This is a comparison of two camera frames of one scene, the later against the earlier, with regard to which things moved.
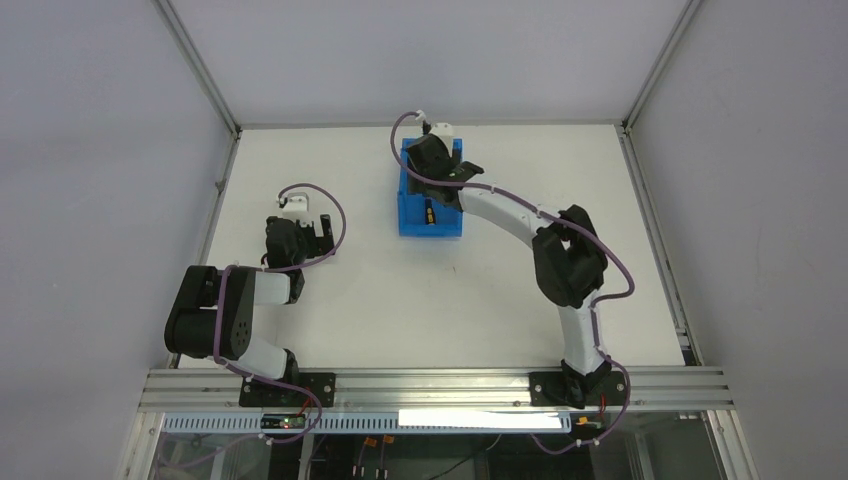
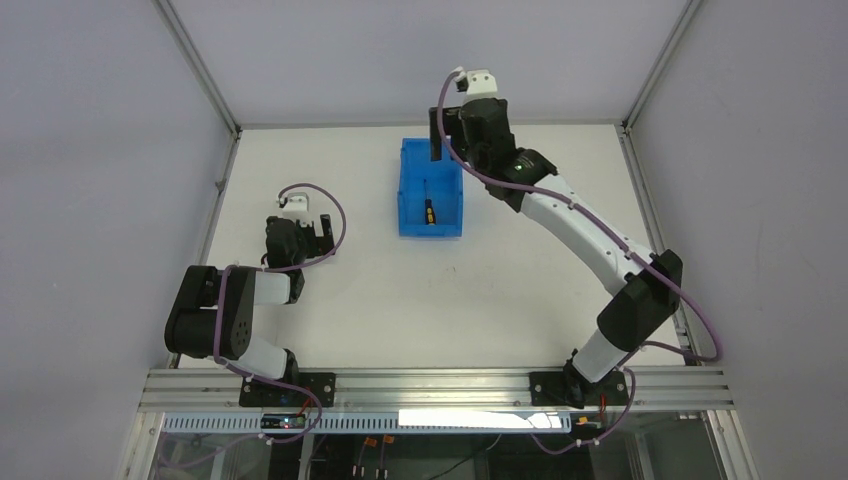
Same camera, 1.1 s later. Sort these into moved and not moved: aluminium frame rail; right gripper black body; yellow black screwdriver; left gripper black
Moved: right gripper black body
Not moved: left gripper black; yellow black screwdriver; aluminium frame rail
